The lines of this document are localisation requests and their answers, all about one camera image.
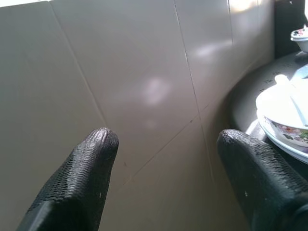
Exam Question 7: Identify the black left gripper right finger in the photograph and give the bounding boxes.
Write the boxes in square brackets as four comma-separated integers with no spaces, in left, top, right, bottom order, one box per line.
[216,128,308,231]

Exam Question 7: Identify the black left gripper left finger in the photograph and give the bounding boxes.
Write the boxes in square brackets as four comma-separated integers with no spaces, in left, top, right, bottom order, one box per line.
[15,127,120,231]

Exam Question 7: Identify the floral white plate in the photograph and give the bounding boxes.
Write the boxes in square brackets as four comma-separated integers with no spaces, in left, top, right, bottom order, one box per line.
[258,115,308,165]

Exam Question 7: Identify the white shallow dish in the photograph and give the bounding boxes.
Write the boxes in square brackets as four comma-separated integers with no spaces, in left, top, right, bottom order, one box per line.
[256,77,308,129]

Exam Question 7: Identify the dark perforated round tray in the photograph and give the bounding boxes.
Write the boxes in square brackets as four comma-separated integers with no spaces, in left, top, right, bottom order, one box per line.
[226,49,308,154]

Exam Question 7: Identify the white ceramic spoon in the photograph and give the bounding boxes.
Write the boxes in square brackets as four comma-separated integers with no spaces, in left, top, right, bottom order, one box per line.
[274,74,308,127]

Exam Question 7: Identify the floral-rimmed white bowl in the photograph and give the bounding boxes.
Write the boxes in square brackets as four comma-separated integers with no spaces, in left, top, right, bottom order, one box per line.
[289,25,308,53]

